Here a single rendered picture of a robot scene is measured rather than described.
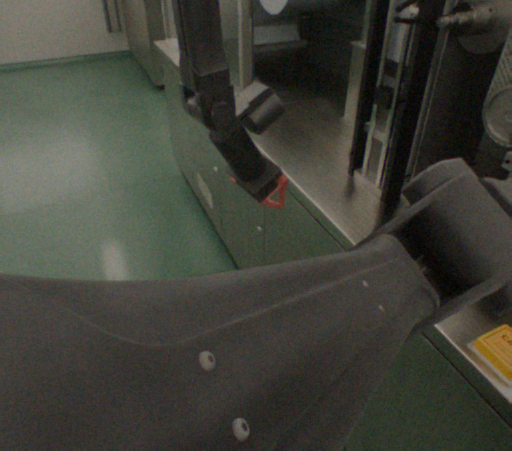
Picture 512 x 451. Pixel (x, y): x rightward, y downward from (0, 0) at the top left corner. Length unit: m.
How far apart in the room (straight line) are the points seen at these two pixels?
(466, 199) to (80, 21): 5.77
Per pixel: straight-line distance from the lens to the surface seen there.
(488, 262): 0.31
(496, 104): 0.97
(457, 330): 0.82
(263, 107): 0.66
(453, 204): 0.31
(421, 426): 1.07
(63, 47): 6.00
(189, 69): 0.58
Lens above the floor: 1.49
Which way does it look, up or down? 34 degrees down
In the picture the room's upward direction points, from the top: straight up
